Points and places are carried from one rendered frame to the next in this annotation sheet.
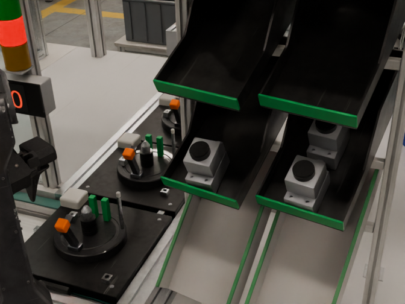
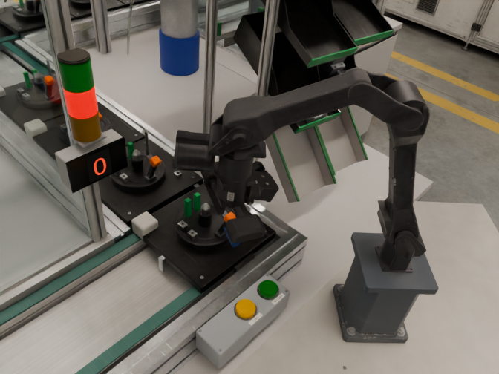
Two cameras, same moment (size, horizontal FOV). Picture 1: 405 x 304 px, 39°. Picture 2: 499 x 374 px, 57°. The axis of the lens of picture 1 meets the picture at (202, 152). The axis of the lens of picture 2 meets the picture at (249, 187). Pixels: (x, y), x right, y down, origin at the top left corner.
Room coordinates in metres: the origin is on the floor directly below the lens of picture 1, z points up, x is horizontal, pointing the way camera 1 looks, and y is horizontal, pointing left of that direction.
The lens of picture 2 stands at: (0.57, 0.91, 1.77)
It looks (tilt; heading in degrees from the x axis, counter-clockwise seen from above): 42 degrees down; 287
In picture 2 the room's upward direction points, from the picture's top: 7 degrees clockwise
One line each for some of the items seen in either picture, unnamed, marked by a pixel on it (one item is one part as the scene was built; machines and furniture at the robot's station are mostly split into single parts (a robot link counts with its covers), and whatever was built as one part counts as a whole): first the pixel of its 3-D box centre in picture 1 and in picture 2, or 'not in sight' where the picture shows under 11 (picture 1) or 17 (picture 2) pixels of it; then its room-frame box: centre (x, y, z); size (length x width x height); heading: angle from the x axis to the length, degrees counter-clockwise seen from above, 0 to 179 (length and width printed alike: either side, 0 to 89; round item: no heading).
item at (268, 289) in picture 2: not in sight; (268, 289); (0.68, 0.32, 0.96); 0.04 x 0.04 x 0.02
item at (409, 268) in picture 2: not in sight; (397, 248); (0.46, 0.20, 1.09); 0.07 x 0.07 x 0.06; 23
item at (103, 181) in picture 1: (146, 155); (137, 162); (1.11, 0.13, 1.01); 0.24 x 0.24 x 0.13; 68
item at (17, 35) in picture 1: (11, 29); (81, 99); (1.05, 0.35, 1.33); 0.05 x 0.05 x 0.05
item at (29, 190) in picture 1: (36, 180); (219, 196); (0.82, 0.28, 1.15); 0.06 x 0.04 x 0.07; 43
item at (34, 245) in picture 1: (91, 243); (204, 231); (0.87, 0.22, 0.96); 0.24 x 0.24 x 0.02; 68
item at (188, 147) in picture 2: not in sight; (212, 142); (0.81, 0.35, 1.33); 0.12 x 0.08 x 0.11; 22
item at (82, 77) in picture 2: (5, 3); (76, 72); (1.05, 0.35, 1.38); 0.05 x 0.05 x 0.05
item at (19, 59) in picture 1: (16, 54); (85, 123); (1.05, 0.35, 1.28); 0.05 x 0.05 x 0.05
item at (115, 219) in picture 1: (90, 235); (204, 225); (0.87, 0.22, 0.98); 0.14 x 0.14 x 0.02
